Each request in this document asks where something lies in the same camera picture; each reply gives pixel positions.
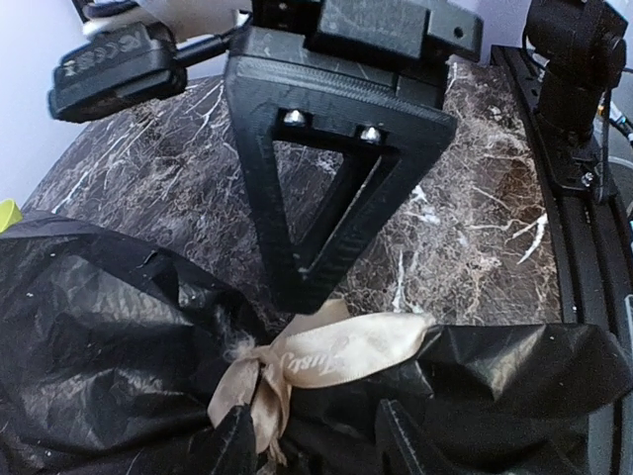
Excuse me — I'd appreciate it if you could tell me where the beige ribbon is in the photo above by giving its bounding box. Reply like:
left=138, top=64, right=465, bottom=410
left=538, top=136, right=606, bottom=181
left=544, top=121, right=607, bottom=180
left=208, top=299, right=436, bottom=465

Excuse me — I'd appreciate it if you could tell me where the black front rail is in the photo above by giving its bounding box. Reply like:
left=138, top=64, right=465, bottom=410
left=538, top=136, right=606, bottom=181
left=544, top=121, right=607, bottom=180
left=489, top=44, right=633, bottom=475

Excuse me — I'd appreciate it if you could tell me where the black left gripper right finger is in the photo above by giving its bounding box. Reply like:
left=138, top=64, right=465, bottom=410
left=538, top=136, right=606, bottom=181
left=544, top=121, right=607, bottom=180
left=375, top=400, right=460, bottom=475

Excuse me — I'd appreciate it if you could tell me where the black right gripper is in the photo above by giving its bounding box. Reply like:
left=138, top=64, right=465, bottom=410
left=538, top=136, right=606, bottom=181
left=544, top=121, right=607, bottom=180
left=226, top=1, right=484, bottom=313

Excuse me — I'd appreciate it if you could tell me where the green bowl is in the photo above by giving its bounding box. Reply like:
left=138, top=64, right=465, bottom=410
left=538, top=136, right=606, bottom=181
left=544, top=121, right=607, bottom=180
left=0, top=199, right=23, bottom=233

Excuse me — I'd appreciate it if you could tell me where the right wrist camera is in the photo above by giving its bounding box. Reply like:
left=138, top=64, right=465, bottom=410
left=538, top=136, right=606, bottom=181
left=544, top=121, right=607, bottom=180
left=47, top=23, right=188, bottom=124

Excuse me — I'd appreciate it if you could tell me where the black wrapping paper sheet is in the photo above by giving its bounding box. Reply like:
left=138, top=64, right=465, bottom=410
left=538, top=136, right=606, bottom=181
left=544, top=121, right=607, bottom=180
left=1, top=214, right=632, bottom=474

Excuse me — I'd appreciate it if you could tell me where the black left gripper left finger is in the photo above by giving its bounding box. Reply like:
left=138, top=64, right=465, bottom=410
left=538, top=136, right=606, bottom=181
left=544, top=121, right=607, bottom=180
left=195, top=406, right=257, bottom=475

